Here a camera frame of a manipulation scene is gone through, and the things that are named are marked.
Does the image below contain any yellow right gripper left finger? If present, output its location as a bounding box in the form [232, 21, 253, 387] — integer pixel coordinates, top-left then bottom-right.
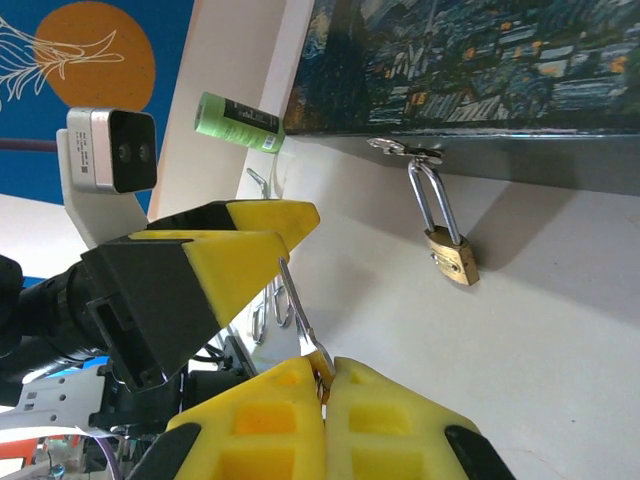
[127, 355, 327, 480]

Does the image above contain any silver key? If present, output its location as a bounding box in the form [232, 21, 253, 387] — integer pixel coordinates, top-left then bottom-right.
[277, 256, 337, 397]

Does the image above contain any silver carabiner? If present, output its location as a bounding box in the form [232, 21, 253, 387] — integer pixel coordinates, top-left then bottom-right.
[251, 287, 274, 346]
[272, 286, 295, 330]

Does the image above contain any green cylindrical tube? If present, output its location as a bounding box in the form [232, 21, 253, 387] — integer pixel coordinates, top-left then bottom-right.
[193, 91, 287, 154]

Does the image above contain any silver metal hook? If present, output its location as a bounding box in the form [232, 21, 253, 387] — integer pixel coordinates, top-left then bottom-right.
[245, 167, 272, 201]

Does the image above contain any starry night painted box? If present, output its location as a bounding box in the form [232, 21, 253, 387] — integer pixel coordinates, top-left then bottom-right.
[283, 0, 640, 198]

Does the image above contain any brass padlock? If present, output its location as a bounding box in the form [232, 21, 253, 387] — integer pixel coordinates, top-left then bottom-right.
[407, 155, 481, 287]

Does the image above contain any silver metal hasp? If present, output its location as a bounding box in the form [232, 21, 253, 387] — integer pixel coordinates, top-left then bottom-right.
[366, 137, 444, 164]

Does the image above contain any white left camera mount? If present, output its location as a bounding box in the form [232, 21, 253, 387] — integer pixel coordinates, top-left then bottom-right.
[55, 128, 150, 250]

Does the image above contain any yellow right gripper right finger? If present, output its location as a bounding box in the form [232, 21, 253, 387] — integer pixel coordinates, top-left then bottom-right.
[324, 356, 517, 480]

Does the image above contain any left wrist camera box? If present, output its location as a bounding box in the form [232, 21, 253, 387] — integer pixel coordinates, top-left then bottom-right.
[66, 107, 159, 195]

